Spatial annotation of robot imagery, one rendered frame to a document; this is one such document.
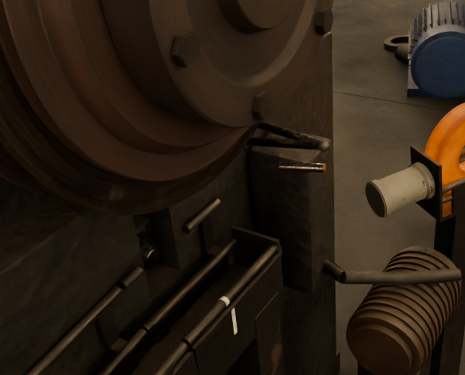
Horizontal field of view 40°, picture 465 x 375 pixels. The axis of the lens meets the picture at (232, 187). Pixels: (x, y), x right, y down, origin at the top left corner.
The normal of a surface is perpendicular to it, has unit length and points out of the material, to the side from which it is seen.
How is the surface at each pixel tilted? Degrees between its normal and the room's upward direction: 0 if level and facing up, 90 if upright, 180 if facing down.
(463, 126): 90
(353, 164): 1
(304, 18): 47
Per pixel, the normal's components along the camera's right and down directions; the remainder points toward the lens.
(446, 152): 0.41, 0.45
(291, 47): 0.01, -0.44
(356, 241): -0.10, -0.84
